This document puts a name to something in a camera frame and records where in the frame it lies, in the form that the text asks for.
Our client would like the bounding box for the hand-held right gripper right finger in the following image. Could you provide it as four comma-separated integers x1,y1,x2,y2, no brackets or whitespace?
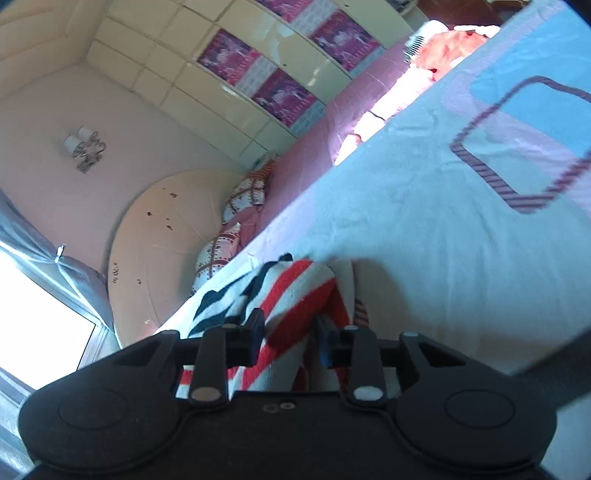
314,316,468,410

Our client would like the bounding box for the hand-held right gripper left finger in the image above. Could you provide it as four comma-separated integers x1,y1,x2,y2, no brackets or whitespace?
113,308,267,410

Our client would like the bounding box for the white black red striped sweater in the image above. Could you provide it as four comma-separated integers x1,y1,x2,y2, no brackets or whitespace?
173,253,370,400

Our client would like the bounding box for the white patterned pillow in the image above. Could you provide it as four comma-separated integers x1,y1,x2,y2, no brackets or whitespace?
222,173,271,224
189,224,243,296

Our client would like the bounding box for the cream round headboard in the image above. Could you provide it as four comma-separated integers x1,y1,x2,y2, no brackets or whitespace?
107,168,250,349

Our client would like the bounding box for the light blue printed bed sheet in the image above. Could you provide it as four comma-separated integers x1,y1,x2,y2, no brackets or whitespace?
166,0,591,467

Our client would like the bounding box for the pink quilted bedspread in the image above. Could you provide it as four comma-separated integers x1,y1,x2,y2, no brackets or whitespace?
240,37,444,259

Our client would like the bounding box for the grey curtain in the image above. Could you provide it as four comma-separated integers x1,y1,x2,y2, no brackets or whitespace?
0,189,116,333

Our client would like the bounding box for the bright window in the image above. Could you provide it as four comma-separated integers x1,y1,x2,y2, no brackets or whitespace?
0,244,112,393

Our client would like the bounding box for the pale pink cloth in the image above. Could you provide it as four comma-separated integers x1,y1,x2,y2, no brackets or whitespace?
335,65,435,165

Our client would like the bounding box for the cream glossy wardrobe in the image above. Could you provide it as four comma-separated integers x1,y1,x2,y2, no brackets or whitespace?
85,0,416,162

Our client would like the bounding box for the white slatted object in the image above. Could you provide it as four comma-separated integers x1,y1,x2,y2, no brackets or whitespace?
404,34,428,64

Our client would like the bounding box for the orange red cloth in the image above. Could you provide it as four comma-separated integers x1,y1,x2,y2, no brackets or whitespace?
416,28,491,77

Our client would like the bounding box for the brown wooden cabinet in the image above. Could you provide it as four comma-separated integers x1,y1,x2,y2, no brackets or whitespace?
416,0,527,25

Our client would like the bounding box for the purple wall poster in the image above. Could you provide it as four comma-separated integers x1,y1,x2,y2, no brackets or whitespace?
256,0,320,24
198,28,273,97
252,69,326,137
309,11,386,77

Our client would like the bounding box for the silver wall lamp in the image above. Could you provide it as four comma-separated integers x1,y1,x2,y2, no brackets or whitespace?
64,126,107,174

